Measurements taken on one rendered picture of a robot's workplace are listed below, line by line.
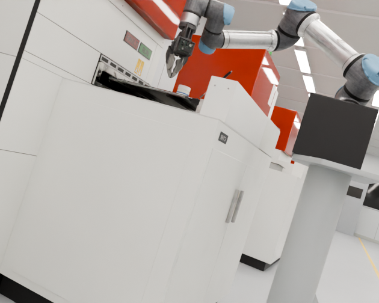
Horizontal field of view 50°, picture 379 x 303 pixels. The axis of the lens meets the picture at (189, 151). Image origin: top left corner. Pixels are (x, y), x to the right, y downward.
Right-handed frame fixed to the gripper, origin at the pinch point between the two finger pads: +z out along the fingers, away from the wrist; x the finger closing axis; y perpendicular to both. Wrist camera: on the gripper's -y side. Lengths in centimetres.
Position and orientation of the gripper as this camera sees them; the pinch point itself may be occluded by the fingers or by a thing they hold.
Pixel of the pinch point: (170, 75)
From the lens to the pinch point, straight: 163.5
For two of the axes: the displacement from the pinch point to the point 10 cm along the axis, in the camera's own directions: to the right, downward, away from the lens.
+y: 3.6, 0.9, -9.3
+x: 8.8, 2.9, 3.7
